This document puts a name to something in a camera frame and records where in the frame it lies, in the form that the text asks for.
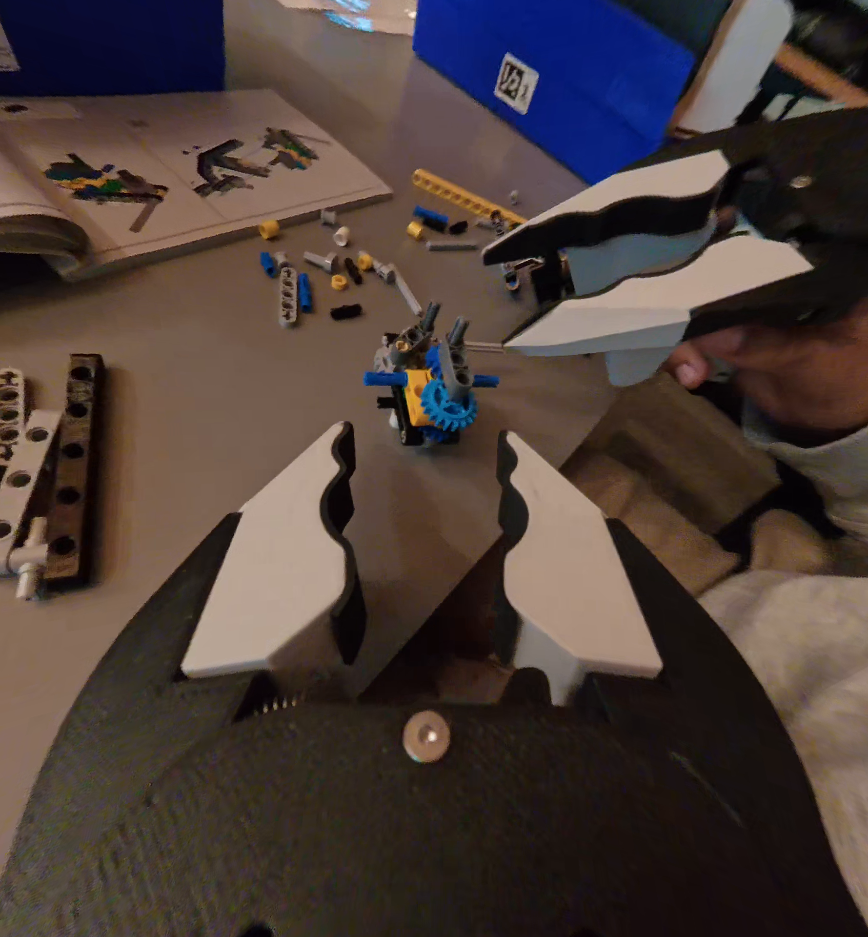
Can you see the white lego bush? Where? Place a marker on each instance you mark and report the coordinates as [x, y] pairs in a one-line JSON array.
[[341, 236]]

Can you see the black lego beam with holes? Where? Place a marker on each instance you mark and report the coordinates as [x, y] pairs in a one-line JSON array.
[[93, 468]]

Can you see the thin grey lego liftarm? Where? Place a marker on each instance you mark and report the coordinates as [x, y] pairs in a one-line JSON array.
[[288, 296]]

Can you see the black lego linkage subassembly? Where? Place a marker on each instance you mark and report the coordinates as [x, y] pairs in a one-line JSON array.
[[525, 272]]

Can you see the blue storage bin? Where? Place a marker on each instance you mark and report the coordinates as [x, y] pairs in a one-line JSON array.
[[602, 88], [112, 44]]

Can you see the clear plastic bag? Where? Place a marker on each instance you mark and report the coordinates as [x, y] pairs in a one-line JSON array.
[[346, 14]]

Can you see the white cardboard box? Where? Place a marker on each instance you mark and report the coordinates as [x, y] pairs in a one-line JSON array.
[[734, 66]]

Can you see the blue lego axle pin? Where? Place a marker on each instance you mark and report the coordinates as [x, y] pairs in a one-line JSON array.
[[306, 293]]

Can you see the blue and grey lego connector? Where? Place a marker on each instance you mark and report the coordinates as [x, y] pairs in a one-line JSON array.
[[268, 265]]

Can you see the long grey lego pin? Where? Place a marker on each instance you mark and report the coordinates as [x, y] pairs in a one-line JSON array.
[[384, 271]]

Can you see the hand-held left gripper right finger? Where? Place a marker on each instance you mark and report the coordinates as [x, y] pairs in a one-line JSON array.
[[580, 593]]

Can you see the thin white lego liftarm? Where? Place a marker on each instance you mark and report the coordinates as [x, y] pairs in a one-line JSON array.
[[9, 410]]

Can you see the long blue lego pin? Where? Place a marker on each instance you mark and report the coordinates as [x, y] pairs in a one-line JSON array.
[[430, 219]]

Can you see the person's right hand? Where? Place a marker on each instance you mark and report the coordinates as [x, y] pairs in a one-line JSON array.
[[807, 373]]

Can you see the light grey lego pin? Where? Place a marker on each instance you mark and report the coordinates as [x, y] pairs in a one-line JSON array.
[[491, 223]]

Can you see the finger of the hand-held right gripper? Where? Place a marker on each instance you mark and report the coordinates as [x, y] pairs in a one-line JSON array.
[[660, 293], [624, 187]]

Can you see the short white lego beam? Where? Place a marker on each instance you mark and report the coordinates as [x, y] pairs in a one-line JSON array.
[[27, 457]]

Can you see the long thin grey lego axle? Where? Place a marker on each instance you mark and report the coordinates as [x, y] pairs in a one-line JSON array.
[[489, 345]]

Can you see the long yellow lego beam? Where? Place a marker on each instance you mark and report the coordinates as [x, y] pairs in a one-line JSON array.
[[470, 196]]

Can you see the person's grey sweatshirt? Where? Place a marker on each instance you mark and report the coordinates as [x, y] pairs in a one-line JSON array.
[[807, 695]]

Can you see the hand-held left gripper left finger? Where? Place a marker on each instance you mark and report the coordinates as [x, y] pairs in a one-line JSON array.
[[273, 585]]

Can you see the person's right forearm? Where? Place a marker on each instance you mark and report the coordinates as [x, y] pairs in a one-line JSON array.
[[858, 476]]

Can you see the yellow lego connector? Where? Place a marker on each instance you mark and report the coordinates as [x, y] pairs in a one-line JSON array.
[[365, 260]]

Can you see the yellow lego bush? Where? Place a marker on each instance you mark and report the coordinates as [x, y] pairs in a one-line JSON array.
[[415, 230], [269, 230]]

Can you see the lego gear assembly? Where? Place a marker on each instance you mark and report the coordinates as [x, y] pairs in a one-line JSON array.
[[419, 395]]

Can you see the white lego pin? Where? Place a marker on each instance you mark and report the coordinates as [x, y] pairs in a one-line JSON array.
[[30, 571]]

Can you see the lego instruction booklet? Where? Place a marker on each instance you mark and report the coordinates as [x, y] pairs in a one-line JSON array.
[[258, 197]]

